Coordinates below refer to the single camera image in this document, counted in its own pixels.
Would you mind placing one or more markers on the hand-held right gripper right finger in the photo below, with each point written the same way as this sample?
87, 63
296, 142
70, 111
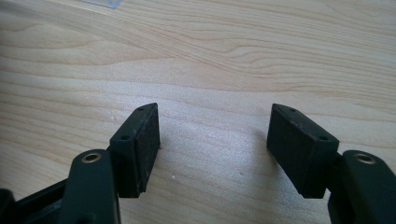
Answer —
299, 149

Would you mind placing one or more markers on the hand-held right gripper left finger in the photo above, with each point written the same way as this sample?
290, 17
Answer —
134, 152

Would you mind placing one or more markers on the clear plastic piece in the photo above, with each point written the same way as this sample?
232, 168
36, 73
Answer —
104, 2

